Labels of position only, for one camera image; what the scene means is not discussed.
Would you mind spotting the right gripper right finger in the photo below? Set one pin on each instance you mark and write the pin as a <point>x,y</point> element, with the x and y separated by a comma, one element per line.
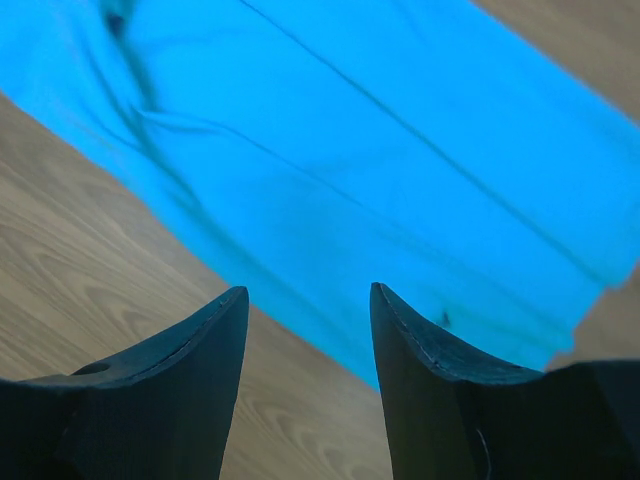
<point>452,411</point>

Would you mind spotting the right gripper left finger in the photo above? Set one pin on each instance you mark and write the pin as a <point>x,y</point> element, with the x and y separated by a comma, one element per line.
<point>161,409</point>

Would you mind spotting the turquoise t shirt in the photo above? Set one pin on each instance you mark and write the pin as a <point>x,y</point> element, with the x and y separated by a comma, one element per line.
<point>307,149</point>

